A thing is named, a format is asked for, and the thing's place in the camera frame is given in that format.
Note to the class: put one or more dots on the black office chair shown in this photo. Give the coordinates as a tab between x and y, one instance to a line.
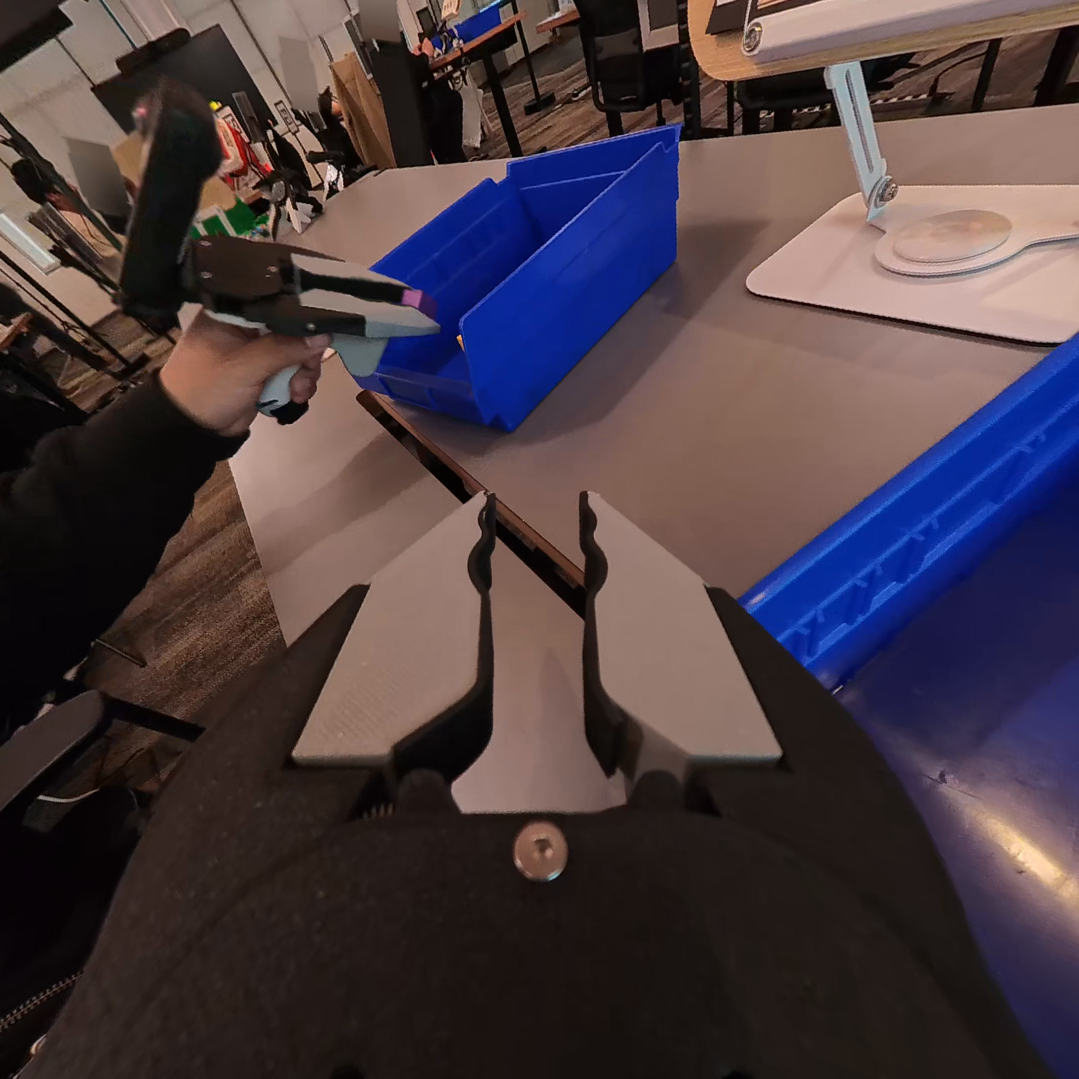
624	59

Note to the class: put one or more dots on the black wall screen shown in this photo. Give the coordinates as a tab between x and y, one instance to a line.
211	67

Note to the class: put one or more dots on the black chair armrest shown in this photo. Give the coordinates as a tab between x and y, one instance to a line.
42	742

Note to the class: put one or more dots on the purple cube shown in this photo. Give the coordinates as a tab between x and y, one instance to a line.
419	302

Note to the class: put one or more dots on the wooden top desk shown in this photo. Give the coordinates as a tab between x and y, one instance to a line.
504	101

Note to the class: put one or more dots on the blue plastic bin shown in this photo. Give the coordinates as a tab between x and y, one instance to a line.
969	716
573	278

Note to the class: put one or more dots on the person's left hand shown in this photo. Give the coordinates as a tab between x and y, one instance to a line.
219	371

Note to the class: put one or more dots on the person's black jacket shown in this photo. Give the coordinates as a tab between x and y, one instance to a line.
50	910

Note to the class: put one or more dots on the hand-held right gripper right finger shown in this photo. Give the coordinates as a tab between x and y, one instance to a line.
674	674

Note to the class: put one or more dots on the brown cardboard panel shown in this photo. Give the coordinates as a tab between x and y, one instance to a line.
362	109

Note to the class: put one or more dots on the blue storage bin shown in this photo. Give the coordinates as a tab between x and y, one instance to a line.
476	25

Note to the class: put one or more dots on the wooden document stand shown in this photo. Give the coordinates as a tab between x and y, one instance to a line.
843	278

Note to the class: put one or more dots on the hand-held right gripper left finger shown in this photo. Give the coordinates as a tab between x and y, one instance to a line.
396	666

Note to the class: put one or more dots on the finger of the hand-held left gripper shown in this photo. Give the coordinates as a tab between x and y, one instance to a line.
337	278
379	320

